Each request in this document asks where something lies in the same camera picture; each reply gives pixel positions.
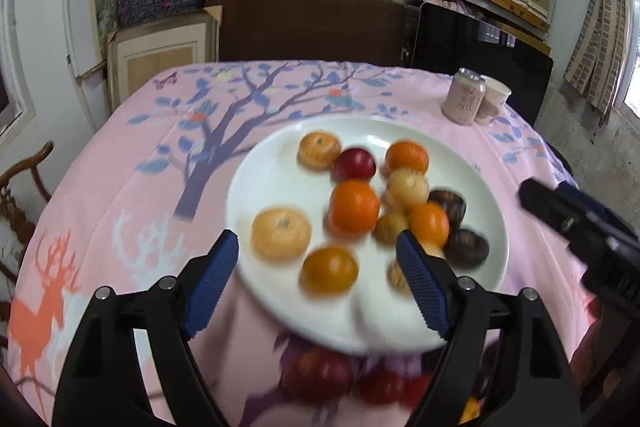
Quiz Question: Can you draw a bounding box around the large yellow round fruit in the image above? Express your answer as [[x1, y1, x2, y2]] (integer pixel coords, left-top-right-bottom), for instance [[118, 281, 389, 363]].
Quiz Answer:
[[250, 207, 312, 263]]

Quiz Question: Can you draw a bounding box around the large orange mandarin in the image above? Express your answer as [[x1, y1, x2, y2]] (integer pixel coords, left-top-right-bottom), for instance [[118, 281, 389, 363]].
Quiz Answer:
[[326, 179, 381, 239]]

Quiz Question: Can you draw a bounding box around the dark purple fruit on plate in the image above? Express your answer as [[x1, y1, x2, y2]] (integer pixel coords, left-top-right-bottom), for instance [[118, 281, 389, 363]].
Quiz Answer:
[[442, 229, 490, 269]]

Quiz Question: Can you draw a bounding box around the white oval plate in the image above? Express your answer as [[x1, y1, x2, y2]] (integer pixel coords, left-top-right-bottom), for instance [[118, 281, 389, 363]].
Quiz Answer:
[[226, 116, 509, 355]]

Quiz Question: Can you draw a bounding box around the small orange fruit in pile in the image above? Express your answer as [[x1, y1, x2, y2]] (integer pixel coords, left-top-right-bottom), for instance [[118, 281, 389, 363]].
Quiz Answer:
[[408, 202, 450, 247]]

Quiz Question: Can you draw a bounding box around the yellow-orange fruit on plate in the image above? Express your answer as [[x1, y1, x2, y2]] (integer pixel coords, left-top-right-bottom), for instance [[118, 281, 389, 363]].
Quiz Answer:
[[299, 246, 359, 296]]

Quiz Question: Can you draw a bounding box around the pale yellow fruit on plate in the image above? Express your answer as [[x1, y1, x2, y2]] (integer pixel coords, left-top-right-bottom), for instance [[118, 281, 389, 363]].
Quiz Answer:
[[385, 168, 430, 211]]

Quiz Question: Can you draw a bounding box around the pink deer print tablecloth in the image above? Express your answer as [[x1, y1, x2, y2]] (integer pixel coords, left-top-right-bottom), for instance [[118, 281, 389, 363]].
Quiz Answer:
[[8, 61, 590, 426]]

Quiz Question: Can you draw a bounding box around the small orange on plate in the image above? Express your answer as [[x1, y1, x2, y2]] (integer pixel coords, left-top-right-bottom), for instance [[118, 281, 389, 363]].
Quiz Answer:
[[385, 140, 430, 176]]

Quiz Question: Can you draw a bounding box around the tan yellow fruit on plate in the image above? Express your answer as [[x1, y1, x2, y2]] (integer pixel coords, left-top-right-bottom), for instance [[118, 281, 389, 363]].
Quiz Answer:
[[297, 131, 342, 171]]

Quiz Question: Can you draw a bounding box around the small red plum on plate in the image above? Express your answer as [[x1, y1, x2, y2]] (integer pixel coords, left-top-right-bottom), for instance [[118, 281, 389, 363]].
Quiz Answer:
[[332, 147, 378, 182]]

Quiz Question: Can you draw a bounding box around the white paper cup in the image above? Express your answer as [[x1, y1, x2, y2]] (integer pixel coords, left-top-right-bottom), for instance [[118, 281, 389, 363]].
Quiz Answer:
[[475, 75, 512, 126]]

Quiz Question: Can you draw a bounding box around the pink drink can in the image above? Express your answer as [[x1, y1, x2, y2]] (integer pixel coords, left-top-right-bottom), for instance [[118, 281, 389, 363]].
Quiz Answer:
[[442, 68, 486, 126]]

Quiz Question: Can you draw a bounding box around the wooden chair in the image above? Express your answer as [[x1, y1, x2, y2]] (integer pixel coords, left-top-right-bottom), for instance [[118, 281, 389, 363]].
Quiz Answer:
[[1, 141, 54, 327]]

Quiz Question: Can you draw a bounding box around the cardboard framed panel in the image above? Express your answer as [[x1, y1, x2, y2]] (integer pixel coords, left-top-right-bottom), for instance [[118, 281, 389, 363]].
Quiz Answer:
[[106, 5, 222, 110]]

